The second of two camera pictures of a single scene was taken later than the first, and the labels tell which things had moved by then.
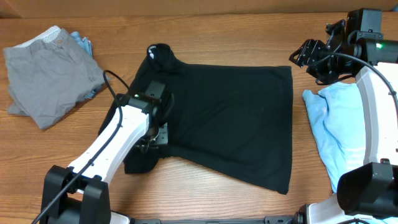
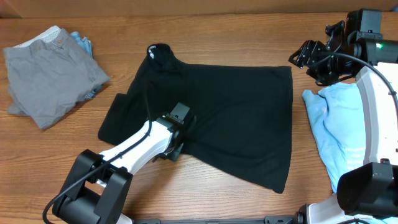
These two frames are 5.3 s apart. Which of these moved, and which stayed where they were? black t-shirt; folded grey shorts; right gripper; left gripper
Moved: left gripper
Stayed: black t-shirt; right gripper; folded grey shorts
